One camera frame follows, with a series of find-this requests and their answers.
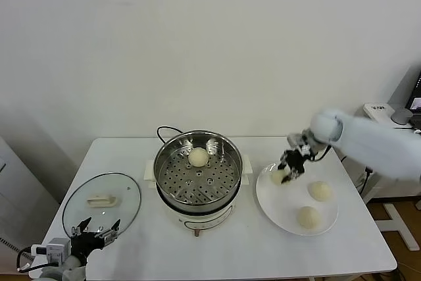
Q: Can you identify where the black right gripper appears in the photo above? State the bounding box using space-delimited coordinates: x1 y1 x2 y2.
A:
275 149 309 186

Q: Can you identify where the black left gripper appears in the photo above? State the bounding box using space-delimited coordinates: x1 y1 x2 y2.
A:
70 217 121 262

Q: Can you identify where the white steamed baozi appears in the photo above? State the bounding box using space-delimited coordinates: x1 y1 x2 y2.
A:
307 180 333 202
270 168 287 186
187 147 209 168
297 206 322 230

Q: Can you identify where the round glass lid cream handle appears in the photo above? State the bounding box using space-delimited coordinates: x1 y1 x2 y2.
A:
61 172 141 241

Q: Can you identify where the stainless steel steamer basket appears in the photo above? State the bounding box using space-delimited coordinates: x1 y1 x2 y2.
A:
153 130 243 215

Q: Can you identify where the white round plate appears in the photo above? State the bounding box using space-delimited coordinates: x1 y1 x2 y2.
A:
255 161 339 236

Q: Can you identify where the white cabinet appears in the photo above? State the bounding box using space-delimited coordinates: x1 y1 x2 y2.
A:
0 136 62 255

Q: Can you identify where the cream electric cooker base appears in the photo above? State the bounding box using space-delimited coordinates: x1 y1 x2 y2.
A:
143 154 253 238

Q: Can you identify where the white side desk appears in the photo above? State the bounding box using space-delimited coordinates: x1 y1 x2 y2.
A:
363 103 421 130

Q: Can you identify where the white desk foot bar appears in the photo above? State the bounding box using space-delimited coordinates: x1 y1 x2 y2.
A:
381 203 421 251

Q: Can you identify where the grey round puck device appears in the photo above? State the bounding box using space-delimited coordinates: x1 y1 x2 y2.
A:
391 107 414 126

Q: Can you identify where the black laptop screen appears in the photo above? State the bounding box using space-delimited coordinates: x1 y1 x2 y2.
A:
405 70 421 130

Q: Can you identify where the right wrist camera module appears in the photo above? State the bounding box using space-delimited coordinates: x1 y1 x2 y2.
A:
287 132 312 155

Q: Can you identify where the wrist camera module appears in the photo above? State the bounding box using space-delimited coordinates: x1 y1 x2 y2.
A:
287 132 312 155
31 237 72 264

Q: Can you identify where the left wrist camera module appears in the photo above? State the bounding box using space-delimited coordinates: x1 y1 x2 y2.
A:
31 237 72 264

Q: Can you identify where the black cable with adapter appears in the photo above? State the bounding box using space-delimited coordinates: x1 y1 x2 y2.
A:
340 155 372 203

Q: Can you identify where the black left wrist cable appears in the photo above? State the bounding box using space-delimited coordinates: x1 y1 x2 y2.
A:
16 247 47 272

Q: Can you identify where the black cooker power cord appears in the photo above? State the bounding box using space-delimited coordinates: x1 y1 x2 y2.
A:
156 125 184 145

